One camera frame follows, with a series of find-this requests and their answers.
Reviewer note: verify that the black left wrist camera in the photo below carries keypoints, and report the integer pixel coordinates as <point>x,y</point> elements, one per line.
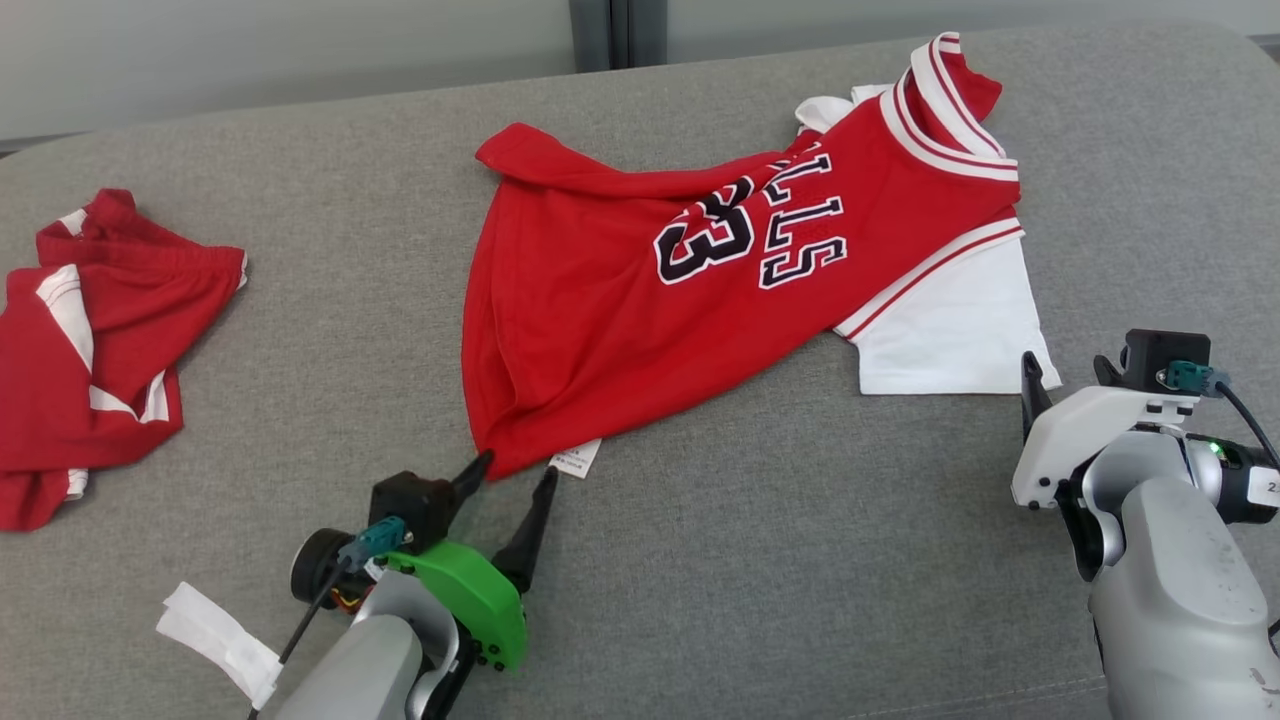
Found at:
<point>410,505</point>

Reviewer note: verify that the grey partition post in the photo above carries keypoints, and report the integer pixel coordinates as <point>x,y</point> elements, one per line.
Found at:
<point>618,30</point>

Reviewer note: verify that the red shorts with white stripes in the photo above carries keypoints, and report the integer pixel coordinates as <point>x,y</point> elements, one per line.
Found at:
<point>90,400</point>

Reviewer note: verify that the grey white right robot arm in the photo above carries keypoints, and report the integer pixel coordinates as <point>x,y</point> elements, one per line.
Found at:
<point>1170,580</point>

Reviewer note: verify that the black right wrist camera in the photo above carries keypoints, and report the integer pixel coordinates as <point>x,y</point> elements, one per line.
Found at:
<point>1160,350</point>

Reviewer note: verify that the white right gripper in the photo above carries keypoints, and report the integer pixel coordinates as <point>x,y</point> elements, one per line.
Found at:
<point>1070,430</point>

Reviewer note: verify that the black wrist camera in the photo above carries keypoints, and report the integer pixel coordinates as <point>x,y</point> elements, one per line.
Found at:
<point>410,505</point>
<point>1160,350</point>

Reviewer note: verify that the white tape strip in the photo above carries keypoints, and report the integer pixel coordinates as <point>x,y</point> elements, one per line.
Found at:
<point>215,640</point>

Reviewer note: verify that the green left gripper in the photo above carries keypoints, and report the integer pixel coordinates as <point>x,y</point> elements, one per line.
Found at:
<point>480,600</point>

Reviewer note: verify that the red jersey with white sleeves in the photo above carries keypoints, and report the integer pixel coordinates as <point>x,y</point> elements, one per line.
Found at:
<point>640,300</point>

